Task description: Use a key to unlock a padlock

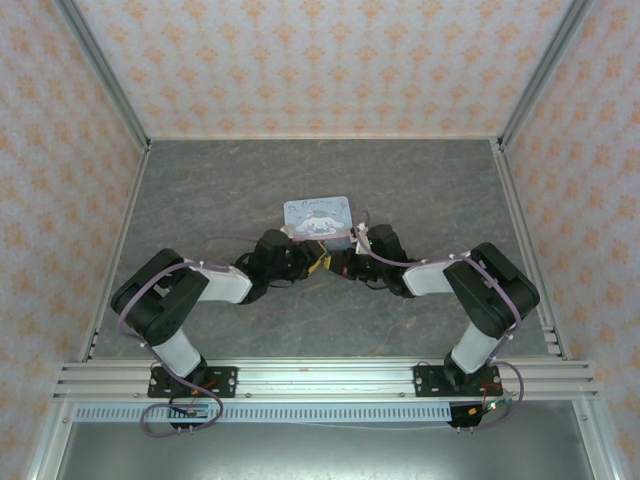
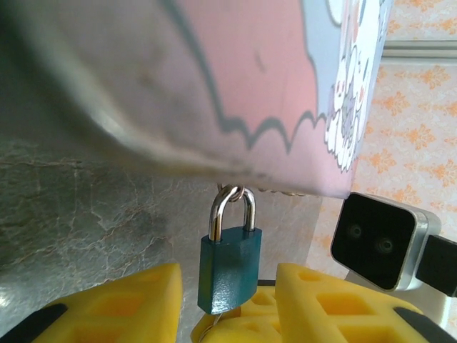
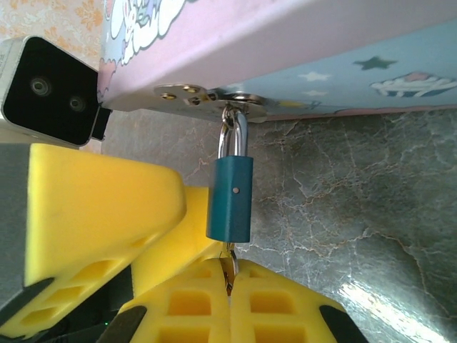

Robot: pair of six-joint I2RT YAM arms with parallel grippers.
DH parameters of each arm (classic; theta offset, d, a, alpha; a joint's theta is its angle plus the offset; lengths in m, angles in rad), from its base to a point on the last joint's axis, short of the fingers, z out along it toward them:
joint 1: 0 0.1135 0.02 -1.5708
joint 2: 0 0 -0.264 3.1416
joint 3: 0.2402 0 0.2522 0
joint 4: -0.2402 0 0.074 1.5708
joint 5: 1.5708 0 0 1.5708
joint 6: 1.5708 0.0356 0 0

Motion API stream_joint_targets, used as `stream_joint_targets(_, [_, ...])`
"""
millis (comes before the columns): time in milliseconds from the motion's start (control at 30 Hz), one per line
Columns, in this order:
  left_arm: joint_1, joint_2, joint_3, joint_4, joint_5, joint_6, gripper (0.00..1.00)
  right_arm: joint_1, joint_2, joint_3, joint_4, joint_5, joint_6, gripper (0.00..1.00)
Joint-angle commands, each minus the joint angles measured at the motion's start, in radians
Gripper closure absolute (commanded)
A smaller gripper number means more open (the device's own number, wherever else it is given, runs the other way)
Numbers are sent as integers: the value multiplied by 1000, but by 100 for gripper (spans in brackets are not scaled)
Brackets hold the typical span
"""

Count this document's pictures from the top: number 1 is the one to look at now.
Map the small circuit board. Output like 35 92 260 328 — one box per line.
169 405 210 421
469 398 514 417

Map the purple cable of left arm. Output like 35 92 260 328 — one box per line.
115 234 262 437

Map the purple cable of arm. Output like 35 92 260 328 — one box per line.
115 234 262 437
355 212 526 434

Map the aluminium cross rail of frame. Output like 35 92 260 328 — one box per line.
51 358 600 402

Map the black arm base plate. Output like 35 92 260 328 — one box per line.
146 364 239 400
413 363 503 400

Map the white slotted cable duct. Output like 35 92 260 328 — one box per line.
73 403 455 422

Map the aluminium side rail of frame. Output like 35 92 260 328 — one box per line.
491 139 572 362
79 141 153 362

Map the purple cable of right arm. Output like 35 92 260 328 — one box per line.
355 212 526 434

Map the aluminium upright frame post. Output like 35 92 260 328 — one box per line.
498 0 597 151
51 0 153 151

